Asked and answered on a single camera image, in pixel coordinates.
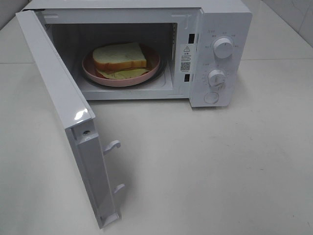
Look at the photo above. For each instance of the white warning label sticker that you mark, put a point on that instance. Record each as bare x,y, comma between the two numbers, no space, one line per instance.
186,57

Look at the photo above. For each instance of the pink round plate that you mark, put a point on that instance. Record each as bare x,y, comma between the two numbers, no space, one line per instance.
153,64

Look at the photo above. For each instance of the white microwave door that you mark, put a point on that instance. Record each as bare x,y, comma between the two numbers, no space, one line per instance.
76,116

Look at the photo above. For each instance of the white microwave oven body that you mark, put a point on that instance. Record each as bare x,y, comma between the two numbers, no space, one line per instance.
78,26

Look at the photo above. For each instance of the glass microwave turntable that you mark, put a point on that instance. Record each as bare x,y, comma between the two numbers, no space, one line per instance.
161,71

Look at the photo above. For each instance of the round white door button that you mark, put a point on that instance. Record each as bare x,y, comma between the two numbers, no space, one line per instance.
211,98

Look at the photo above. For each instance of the white bread sandwich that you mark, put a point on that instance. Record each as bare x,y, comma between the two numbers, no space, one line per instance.
120,61

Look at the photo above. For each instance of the white lower microwave knob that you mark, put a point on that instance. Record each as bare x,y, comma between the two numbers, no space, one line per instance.
216,77

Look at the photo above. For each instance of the white microwave knob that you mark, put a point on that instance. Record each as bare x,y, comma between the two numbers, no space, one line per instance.
216,77
223,47

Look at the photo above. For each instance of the white upper microwave knob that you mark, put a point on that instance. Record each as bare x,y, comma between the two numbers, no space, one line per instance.
223,47

